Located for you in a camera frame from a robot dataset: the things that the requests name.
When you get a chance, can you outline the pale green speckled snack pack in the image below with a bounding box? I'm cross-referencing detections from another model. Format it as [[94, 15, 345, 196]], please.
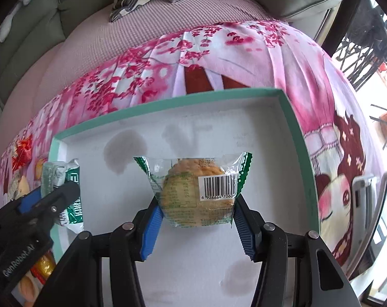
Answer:
[[41, 159, 84, 234]]

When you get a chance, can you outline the clear green edged cake pack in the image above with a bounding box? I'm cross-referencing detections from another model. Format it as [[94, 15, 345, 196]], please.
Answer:
[[134, 152, 253, 228]]

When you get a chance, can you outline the small red foil snack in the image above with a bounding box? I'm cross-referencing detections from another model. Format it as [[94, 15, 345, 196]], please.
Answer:
[[12, 135, 33, 172]]

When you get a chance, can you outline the yellow soft bread pack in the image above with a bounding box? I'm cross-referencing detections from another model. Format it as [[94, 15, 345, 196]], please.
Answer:
[[31, 251, 56, 285]]

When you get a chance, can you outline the teal rimmed white tray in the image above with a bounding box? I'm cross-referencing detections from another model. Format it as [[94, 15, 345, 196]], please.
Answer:
[[49, 89, 319, 306]]

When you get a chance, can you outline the smartphone on table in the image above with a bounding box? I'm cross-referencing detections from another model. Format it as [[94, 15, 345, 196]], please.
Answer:
[[347, 172, 387, 280]]

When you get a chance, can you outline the pink cartoon print cloth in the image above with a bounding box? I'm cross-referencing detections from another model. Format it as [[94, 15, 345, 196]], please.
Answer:
[[0, 20, 380, 268]]

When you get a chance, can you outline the grey green sofa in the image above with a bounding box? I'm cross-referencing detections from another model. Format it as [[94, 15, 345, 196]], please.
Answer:
[[0, 0, 348, 126]]

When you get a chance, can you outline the pink sofa seat cover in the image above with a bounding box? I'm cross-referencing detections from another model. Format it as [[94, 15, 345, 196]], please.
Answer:
[[0, 0, 272, 160]]

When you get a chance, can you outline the black folding rack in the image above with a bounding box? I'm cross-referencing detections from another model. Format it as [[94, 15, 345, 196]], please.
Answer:
[[333, 1, 387, 90]]

